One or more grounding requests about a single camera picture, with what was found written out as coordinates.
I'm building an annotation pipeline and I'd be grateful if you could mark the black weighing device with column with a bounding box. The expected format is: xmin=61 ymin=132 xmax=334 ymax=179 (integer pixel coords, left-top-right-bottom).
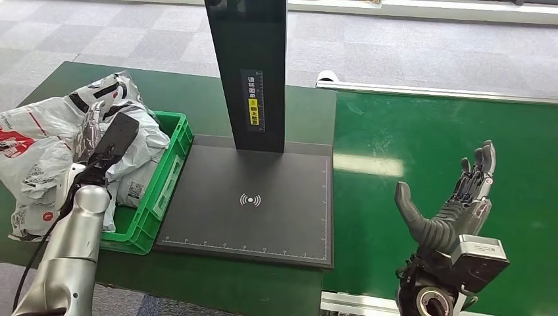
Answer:
xmin=155 ymin=0 xmax=336 ymax=271

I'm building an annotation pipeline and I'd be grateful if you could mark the white background ledge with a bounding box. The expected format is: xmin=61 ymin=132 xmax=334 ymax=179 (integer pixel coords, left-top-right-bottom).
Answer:
xmin=286 ymin=0 xmax=558 ymax=26

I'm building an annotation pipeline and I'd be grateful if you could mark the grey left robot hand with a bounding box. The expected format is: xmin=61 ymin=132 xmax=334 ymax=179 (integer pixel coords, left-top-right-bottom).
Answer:
xmin=72 ymin=100 xmax=141 ymax=179

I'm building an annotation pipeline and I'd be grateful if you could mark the white conveyor side rail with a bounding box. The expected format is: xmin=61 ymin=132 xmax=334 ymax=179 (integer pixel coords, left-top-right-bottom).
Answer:
xmin=316 ymin=69 xmax=558 ymax=106

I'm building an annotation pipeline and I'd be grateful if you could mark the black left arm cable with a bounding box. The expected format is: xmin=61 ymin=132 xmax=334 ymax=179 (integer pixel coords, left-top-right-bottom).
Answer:
xmin=12 ymin=183 xmax=84 ymax=311

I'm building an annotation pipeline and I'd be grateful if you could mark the grey package with black letters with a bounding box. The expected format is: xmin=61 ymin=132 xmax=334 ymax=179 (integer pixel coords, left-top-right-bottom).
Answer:
xmin=65 ymin=70 xmax=171 ymax=184

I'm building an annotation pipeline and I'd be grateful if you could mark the small grey package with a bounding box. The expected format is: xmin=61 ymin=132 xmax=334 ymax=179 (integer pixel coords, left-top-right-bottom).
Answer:
xmin=107 ymin=167 xmax=153 ymax=210

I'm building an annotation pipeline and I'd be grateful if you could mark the large white package red print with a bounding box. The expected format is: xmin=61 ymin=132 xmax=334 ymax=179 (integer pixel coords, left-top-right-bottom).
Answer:
xmin=0 ymin=96 xmax=118 ymax=244

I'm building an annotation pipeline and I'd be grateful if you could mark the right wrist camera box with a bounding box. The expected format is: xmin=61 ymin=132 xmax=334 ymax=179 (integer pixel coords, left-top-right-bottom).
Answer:
xmin=450 ymin=234 xmax=511 ymax=294

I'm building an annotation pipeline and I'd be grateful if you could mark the green conveyor belt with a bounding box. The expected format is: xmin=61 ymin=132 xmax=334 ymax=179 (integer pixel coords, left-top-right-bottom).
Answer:
xmin=322 ymin=89 xmax=558 ymax=316

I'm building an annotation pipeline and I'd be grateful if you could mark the green plastic basket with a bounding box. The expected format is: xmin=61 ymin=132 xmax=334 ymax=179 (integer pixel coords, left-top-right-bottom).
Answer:
xmin=99 ymin=111 xmax=195 ymax=257

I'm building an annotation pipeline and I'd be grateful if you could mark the yellow label on column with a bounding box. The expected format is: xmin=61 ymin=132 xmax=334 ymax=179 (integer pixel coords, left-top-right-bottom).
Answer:
xmin=247 ymin=97 xmax=261 ymax=128

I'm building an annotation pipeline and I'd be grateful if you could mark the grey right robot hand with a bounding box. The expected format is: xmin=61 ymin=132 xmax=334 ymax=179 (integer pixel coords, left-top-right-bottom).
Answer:
xmin=393 ymin=139 xmax=498 ymax=257

